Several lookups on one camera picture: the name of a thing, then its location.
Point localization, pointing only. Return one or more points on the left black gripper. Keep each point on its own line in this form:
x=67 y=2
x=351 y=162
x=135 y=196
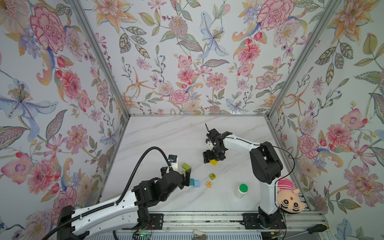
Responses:
x=183 y=182

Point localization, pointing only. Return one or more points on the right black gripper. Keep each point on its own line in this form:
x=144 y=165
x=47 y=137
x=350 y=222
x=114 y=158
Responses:
x=207 y=156

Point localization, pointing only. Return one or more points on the yellow wood block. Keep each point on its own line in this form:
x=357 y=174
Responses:
x=213 y=162

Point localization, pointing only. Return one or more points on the green block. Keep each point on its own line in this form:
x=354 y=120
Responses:
x=174 y=166
x=186 y=167

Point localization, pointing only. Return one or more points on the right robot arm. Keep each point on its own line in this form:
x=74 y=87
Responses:
x=266 y=167

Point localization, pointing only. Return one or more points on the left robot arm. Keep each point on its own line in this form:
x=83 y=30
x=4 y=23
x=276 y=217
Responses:
x=114 y=207

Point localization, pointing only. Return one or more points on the light blue cube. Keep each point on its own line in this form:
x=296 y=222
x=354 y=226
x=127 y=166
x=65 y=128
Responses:
x=197 y=183

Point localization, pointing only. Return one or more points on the wood cube letter A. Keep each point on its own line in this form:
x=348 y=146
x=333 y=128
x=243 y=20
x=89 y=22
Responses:
x=209 y=184

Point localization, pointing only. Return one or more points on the green cube red print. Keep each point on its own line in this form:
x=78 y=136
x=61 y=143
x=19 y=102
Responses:
x=212 y=176

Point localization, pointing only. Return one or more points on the white bottle green cap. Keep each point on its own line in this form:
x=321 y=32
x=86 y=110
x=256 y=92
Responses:
x=241 y=191

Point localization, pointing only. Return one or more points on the pink plush toy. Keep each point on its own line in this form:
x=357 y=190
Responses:
x=287 y=197

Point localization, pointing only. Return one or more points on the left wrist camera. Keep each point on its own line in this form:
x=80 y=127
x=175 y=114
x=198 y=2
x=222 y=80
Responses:
x=173 y=159

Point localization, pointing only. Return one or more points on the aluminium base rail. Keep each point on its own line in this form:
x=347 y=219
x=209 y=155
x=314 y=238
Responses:
x=231 y=221

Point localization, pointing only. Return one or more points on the black handled screwdriver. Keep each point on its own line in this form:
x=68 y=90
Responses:
x=315 y=229

